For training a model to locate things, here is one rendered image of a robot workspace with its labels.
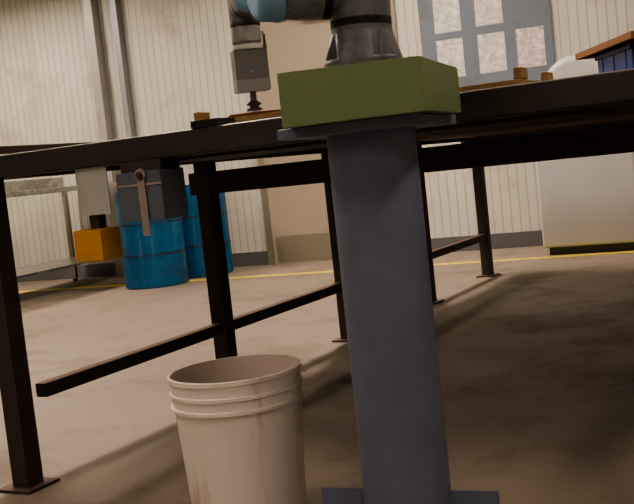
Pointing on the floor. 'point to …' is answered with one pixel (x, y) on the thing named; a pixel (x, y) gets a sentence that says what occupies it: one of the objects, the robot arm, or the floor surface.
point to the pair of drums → (167, 248)
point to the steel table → (65, 223)
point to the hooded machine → (592, 193)
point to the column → (388, 311)
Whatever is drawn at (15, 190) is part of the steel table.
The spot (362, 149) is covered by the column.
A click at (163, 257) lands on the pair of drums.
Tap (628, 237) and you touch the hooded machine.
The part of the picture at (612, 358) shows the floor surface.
